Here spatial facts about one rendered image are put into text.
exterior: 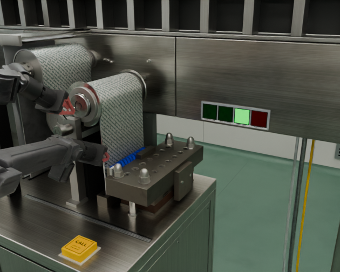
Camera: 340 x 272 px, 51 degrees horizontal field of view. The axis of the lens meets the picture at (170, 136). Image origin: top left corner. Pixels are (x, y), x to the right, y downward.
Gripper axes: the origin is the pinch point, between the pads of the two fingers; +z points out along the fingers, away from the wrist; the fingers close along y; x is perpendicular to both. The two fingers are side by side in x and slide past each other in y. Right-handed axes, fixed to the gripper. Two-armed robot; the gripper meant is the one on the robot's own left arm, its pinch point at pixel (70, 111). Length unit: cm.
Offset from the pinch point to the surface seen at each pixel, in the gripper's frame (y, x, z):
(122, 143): 6.8, -3.0, 21.0
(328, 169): 44, 65, 290
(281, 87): 55, 25, 29
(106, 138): 7.3, -4.2, 11.4
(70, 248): 15.4, -38.4, 2.4
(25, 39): -21.0, 20.2, -9.9
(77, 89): 1.1, 7.0, -1.2
